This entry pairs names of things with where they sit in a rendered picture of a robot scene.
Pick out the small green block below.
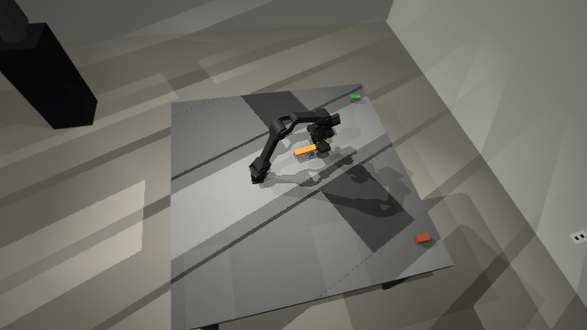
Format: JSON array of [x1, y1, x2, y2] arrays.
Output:
[[349, 93, 361, 102]]

